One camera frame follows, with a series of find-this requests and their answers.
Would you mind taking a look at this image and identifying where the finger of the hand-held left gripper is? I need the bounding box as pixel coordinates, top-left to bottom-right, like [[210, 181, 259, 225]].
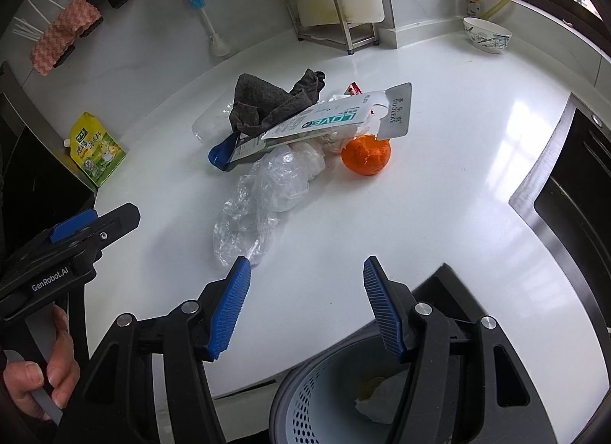
[[50, 210, 99, 243], [71, 203, 141, 264]]

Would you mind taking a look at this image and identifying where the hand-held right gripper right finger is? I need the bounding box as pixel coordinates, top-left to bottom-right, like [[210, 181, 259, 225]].
[[363, 255, 571, 444]]

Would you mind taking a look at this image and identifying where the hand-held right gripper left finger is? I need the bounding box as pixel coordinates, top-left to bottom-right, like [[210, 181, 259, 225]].
[[55, 255, 252, 444]]

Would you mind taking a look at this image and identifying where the grey blue perforated waste basket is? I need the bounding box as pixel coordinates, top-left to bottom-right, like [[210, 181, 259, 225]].
[[268, 327, 421, 444]]

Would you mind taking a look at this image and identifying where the blue handled tool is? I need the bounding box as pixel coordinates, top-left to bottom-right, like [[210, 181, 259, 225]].
[[208, 131, 268, 172]]

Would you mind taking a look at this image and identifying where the clear plastic bottle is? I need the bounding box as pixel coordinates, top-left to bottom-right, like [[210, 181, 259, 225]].
[[192, 107, 237, 144]]

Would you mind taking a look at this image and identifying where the clear plastic bag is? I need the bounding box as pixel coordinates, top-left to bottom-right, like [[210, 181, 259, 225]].
[[213, 143, 326, 267]]

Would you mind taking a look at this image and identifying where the orange mandarin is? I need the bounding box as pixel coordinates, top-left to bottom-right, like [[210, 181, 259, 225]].
[[340, 134, 392, 178]]

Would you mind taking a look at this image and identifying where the white tissue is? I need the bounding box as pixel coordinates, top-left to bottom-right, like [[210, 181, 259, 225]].
[[320, 131, 359, 157]]

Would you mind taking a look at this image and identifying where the dark grey cloth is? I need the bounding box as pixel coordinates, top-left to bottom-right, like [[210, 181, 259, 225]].
[[228, 69, 326, 139]]

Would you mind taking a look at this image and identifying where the long white plastic package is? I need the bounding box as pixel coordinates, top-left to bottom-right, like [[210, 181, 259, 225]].
[[260, 82, 412, 149]]

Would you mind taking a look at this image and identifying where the person's left hand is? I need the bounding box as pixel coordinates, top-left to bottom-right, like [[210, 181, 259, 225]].
[[0, 305, 81, 421]]

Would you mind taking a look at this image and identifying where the black gas stove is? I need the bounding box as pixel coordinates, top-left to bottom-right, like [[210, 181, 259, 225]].
[[0, 62, 96, 254]]

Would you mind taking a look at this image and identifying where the yellow green pouch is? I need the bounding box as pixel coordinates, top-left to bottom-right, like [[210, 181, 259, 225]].
[[64, 112, 127, 188]]

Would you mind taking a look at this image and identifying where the white paper in basket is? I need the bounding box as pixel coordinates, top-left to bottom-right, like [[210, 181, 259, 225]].
[[354, 374, 406, 426]]

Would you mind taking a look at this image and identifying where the pink dish cloth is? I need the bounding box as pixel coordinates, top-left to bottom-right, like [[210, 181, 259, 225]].
[[29, 0, 103, 78]]

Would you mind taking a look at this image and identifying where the white blue bottle brush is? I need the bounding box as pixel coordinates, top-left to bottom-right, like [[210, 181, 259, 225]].
[[184, 0, 232, 58]]

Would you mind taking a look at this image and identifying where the bundle of white chopsticks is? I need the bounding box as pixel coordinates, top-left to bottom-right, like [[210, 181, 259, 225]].
[[12, 0, 65, 41]]

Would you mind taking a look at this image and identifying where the black kitchen sink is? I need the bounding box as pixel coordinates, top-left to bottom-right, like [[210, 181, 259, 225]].
[[508, 93, 611, 330]]

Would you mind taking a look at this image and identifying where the metal board rack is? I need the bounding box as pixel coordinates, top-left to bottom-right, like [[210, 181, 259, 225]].
[[281, 0, 380, 54]]

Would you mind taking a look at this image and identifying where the white patterned bowl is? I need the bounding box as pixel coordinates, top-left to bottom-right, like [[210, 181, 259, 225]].
[[462, 17, 512, 55]]

